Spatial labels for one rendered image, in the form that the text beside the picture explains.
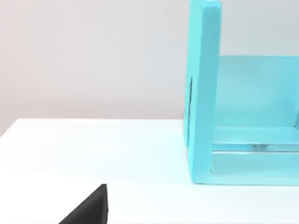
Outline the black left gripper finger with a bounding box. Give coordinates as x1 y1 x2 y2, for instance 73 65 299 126
58 183 109 224

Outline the light blue rack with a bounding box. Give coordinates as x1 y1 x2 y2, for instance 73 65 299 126
184 0 299 187

